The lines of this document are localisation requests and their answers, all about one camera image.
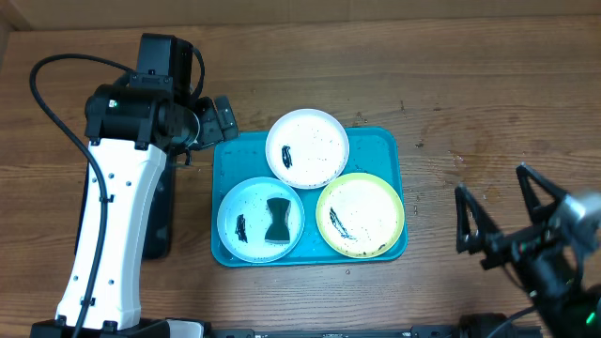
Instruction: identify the white plate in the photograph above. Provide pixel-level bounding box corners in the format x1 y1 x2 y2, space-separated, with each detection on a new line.
265 108 349 190

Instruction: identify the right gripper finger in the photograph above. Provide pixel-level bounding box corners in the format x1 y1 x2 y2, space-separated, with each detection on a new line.
455 184 501 254
515 162 569 224

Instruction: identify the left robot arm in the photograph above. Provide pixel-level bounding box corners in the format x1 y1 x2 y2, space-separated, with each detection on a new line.
31 33 239 337

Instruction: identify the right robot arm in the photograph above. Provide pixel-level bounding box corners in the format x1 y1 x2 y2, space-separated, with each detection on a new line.
455 163 600 337

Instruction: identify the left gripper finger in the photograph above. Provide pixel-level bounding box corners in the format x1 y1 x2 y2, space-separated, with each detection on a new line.
194 97 223 149
215 96 239 141

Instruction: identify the yellow-green plate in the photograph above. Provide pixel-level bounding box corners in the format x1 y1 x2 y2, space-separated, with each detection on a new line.
316 173 405 259

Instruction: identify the teal plastic tray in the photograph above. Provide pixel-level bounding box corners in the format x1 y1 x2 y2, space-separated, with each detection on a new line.
210 127 403 268

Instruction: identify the black water tray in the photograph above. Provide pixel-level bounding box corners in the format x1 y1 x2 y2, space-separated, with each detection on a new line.
77 148 176 260

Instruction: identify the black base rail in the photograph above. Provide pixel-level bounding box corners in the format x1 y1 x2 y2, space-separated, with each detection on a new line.
210 326 544 338

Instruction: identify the light blue plate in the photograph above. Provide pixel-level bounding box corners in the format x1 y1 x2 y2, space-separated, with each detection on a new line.
216 177 305 265

